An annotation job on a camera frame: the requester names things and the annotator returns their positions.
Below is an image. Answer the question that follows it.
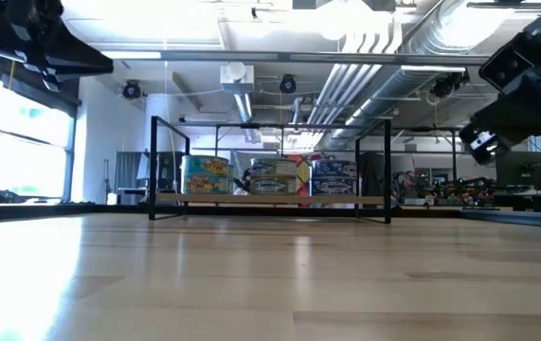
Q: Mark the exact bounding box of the colourful geometric panel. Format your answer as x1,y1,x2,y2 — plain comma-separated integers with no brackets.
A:
281,152,328,209

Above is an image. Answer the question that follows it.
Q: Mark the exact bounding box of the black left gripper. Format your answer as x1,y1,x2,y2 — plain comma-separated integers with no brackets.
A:
0,0,115,92

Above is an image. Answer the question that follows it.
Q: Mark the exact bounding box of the silver-lid blue label can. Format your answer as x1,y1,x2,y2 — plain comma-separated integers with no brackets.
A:
309,177,358,197
310,158,358,180

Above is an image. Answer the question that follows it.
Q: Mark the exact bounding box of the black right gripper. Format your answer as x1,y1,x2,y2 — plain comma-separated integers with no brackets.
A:
468,4,541,143

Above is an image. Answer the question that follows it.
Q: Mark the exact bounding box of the slim silver ventilation duct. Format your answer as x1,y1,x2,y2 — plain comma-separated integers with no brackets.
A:
331,65,470,138

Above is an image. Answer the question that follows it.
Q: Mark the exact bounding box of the large black display screen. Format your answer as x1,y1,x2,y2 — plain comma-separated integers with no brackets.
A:
495,150,541,190

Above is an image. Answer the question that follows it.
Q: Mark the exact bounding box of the silver-lid green label can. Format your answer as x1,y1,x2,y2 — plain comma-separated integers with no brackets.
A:
249,157,298,179

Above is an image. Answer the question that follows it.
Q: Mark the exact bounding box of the small silver wrist camera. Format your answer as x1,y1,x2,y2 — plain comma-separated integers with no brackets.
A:
459,123,502,166

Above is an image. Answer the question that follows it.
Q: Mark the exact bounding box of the black hanging round device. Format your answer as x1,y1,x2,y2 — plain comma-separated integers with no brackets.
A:
278,74,298,95
121,80,142,100

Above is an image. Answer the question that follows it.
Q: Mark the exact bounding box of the cluttered workbench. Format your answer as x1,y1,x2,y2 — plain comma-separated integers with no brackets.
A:
392,170,541,213

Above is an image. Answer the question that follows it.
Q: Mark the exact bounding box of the blue padded strip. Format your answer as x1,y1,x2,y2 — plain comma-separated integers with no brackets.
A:
459,207,541,230

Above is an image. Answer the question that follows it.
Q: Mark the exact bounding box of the white ceiling box unit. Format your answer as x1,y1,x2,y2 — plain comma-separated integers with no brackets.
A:
219,62,256,95

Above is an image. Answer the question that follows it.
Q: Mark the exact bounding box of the black ceiling camera cluster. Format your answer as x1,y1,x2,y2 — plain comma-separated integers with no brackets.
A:
429,70,470,99

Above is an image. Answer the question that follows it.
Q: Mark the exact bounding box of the grey overhead beam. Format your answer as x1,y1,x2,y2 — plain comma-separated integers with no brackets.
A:
89,49,489,67

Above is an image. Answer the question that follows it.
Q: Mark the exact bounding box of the black metal frame structure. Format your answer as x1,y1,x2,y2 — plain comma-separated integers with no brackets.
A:
174,121,541,209

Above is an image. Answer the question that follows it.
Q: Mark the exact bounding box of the large silver ventilation duct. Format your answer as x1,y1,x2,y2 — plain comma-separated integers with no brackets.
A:
400,0,517,57

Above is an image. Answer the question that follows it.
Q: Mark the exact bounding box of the wooden shelf black metal frame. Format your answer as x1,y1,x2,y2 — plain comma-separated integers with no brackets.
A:
148,116,393,224

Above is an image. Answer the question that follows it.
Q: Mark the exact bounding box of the gold-lid green label can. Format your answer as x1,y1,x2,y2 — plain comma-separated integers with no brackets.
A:
249,176,299,196

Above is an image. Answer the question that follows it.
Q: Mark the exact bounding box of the dark grey cabinet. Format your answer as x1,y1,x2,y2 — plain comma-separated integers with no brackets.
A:
115,151,189,195

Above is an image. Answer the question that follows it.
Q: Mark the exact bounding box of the white ceiling pipes bundle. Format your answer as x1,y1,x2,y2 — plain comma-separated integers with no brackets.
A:
305,18,397,128

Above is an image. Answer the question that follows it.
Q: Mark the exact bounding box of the large bright window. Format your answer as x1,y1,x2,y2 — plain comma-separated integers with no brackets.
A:
0,80,78,200

